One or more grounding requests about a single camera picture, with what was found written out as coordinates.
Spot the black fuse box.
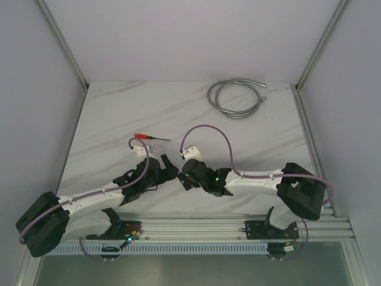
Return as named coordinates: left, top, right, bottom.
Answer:
left=177, top=172, right=200, bottom=191

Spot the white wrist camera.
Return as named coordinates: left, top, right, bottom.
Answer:
left=132, top=145, right=155, bottom=160
left=180, top=146, right=203, bottom=161

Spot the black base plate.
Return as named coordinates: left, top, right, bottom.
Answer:
left=86, top=220, right=142, bottom=240
left=241, top=220, right=299, bottom=240

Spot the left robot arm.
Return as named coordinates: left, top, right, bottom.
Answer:
left=15, top=154, right=179, bottom=257

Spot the red handled screwdriver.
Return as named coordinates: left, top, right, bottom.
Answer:
left=135, top=133, right=170, bottom=141

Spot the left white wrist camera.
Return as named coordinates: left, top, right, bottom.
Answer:
left=132, top=145, right=155, bottom=160

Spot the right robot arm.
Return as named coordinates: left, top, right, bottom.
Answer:
left=182, top=158, right=325, bottom=238

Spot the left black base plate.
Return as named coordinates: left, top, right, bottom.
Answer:
left=86, top=220, right=142, bottom=240

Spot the coiled grey metal hose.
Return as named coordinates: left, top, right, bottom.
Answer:
left=207, top=78, right=268, bottom=120

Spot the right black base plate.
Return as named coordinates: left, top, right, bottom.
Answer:
left=241, top=220, right=299, bottom=240

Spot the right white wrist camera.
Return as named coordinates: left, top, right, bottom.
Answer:
left=180, top=146, right=203, bottom=161

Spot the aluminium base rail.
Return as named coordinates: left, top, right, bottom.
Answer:
left=119, top=213, right=355, bottom=243

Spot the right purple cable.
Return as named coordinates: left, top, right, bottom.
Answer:
left=180, top=124, right=334, bottom=263

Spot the slotted grey cable duct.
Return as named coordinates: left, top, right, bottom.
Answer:
left=48, top=241, right=268, bottom=256

